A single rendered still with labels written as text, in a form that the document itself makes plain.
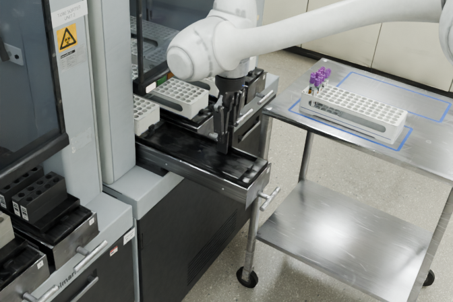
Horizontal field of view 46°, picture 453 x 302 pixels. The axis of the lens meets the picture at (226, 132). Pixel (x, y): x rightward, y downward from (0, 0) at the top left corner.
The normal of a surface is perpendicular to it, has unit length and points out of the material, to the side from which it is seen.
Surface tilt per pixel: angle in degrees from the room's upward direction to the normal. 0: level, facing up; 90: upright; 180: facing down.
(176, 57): 97
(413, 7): 91
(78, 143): 90
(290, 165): 0
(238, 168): 0
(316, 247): 0
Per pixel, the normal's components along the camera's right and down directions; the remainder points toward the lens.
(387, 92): 0.07, -0.83
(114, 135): 0.86, 0.33
